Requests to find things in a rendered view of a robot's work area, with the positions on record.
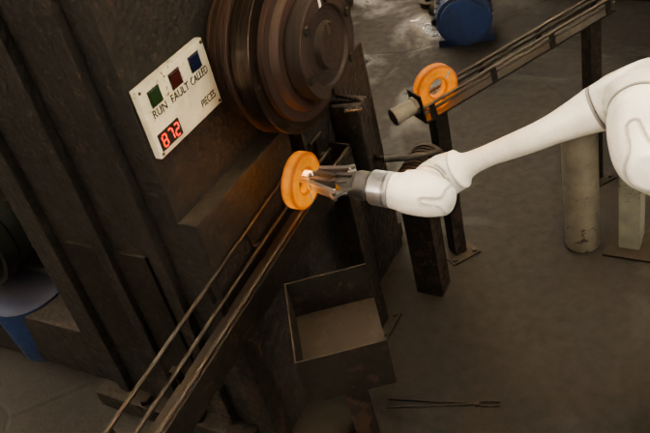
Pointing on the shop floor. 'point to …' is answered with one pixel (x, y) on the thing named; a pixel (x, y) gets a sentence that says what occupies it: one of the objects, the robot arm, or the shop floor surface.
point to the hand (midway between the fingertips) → (300, 175)
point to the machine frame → (148, 166)
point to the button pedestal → (630, 227)
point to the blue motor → (463, 8)
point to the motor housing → (426, 241)
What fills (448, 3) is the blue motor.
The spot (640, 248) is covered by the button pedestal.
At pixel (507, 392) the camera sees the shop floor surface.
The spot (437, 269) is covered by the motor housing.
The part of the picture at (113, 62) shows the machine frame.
